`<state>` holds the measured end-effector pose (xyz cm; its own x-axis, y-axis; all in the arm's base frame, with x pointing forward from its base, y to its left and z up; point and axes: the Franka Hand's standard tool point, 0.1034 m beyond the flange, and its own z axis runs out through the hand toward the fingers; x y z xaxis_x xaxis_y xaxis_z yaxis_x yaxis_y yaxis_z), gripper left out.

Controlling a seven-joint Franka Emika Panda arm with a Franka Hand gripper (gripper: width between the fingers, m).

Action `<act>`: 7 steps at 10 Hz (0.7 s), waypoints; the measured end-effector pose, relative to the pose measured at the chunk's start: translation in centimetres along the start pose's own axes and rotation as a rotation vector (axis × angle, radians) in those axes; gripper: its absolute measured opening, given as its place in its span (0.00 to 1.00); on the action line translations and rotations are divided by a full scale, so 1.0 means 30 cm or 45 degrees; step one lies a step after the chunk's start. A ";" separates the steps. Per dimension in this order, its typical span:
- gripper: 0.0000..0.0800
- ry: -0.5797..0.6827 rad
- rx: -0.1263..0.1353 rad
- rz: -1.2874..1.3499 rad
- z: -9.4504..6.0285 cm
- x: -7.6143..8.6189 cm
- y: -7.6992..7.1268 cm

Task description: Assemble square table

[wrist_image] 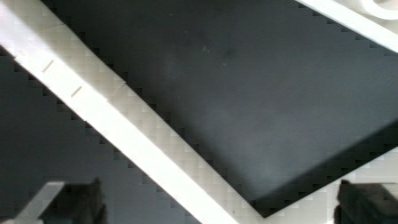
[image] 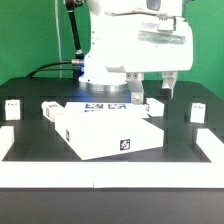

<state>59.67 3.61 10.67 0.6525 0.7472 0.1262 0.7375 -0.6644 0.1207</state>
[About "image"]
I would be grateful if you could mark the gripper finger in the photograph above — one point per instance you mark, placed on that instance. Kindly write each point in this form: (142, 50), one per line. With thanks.
(135, 85)
(168, 85)

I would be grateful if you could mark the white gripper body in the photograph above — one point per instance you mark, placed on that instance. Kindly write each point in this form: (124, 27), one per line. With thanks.
(144, 43)

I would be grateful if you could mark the white square tabletop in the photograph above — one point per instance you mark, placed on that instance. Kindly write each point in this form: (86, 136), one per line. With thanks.
(106, 133)

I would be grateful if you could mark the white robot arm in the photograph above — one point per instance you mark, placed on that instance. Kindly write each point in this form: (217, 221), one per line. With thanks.
(95, 74)

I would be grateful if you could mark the white marker base sheet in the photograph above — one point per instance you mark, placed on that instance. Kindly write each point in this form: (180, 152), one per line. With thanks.
(92, 107)

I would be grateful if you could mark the white U-shaped obstacle fence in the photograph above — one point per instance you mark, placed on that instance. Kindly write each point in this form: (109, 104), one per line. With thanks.
(96, 175)

